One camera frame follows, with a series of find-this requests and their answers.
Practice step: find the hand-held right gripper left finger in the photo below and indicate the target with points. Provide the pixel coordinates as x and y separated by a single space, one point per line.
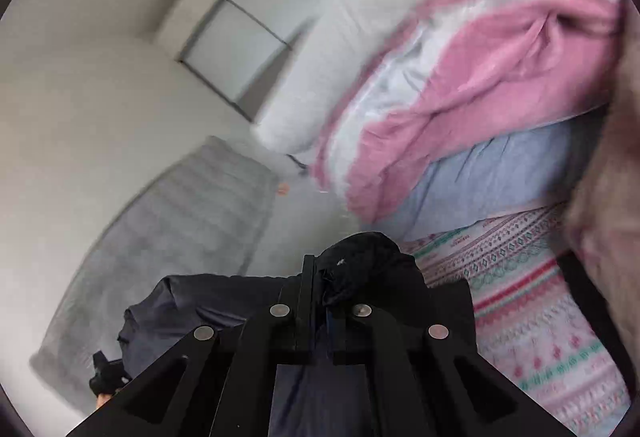
280 332

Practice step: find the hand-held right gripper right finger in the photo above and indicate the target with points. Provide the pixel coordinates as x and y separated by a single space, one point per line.
360 332

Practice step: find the black hooded puffer jacket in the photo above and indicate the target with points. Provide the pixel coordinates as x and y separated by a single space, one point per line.
370 267

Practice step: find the person's left hand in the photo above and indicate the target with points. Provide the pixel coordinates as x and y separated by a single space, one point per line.
106 400

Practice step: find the grey quilted headboard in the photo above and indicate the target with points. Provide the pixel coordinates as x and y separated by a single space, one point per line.
165 257

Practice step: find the patterned striped bed sheet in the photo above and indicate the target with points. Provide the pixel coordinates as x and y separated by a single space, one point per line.
530 317

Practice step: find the light blue pillow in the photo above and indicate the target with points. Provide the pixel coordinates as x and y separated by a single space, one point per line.
480 177

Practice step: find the black fleece cloth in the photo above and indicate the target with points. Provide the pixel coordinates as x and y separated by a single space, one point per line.
592 302

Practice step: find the pink floral quilted garment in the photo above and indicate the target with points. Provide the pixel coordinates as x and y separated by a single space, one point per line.
610 197

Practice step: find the pink and white striped blanket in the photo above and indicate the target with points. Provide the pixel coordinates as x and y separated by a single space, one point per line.
475 67

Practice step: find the white duvet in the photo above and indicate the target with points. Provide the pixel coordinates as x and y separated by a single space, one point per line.
350 42

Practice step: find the white wardrobe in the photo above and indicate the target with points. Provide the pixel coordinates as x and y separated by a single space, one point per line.
250 27

